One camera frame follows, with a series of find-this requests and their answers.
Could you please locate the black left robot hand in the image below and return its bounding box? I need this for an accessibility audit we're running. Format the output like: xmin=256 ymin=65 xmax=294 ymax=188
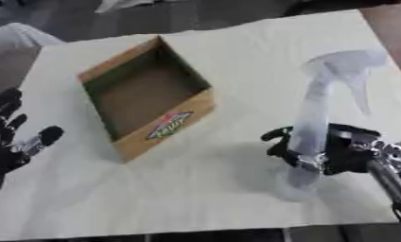
xmin=0 ymin=87 xmax=67 ymax=199

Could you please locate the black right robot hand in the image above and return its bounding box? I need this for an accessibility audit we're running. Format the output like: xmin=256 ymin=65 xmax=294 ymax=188
xmin=260 ymin=123 xmax=383 ymax=176

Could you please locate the clear spray bottle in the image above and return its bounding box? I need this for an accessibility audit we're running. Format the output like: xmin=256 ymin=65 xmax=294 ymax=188
xmin=274 ymin=49 xmax=390 ymax=202

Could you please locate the tan cardboard box green inside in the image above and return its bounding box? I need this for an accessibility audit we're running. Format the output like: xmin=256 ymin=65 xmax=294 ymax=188
xmin=76 ymin=35 xmax=218 ymax=164

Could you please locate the person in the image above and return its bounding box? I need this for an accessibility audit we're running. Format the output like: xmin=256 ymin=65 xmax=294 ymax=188
xmin=0 ymin=22 xmax=67 ymax=48

